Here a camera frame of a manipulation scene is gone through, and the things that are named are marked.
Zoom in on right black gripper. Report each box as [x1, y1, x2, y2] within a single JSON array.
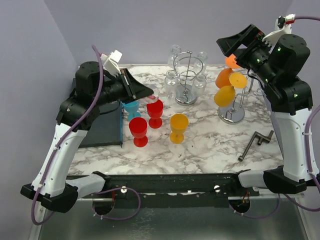
[[217, 22, 277, 85]]

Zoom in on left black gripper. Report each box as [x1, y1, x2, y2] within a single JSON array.
[[93, 67, 154, 106]]

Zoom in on blue plastic wine glass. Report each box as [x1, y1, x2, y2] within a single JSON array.
[[122, 101, 141, 122]]

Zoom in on red plastic wine glass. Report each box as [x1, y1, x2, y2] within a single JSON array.
[[128, 117, 148, 148], [146, 99, 164, 129]]

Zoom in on dark orange wine glass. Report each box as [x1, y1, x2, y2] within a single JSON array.
[[215, 54, 240, 89]]

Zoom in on yellow-orange wine glass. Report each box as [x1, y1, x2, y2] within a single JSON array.
[[214, 72, 248, 108]]

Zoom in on clear wine glass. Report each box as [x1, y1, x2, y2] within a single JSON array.
[[143, 84, 175, 104]]

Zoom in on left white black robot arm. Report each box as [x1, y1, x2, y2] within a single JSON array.
[[20, 61, 154, 213]]

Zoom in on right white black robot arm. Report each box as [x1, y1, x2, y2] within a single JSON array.
[[217, 24, 320, 196]]

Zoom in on orange standing plastic wine glass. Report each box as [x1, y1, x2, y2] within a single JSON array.
[[169, 113, 189, 144]]

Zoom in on chrome bottle rack centre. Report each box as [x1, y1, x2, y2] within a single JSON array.
[[172, 50, 204, 106]]

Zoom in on chrome wine glass rack right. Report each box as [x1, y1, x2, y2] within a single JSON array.
[[217, 71, 263, 125]]

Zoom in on clear glass bottle front left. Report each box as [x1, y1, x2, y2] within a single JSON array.
[[164, 70, 178, 95]]

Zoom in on clear glass bottle back right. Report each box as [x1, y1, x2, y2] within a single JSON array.
[[193, 51, 208, 74]]

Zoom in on clear glass bottle front right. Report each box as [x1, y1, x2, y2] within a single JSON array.
[[191, 73, 207, 97]]

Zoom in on dark metal crank key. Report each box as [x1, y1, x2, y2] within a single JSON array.
[[237, 129, 275, 163]]

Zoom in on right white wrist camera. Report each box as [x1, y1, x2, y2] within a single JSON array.
[[262, 14, 296, 47]]

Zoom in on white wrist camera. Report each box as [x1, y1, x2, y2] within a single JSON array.
[[262, 14, 296, 47], [100, 50, 123, 77]]

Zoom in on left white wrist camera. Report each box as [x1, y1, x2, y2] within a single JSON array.
[[100, 50, 123, 77]]

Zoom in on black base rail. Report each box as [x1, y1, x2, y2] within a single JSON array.
[[67, 171, 261, 210]]

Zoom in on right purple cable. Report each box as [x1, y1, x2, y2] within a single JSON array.
[[233, 14, 320, 220]]

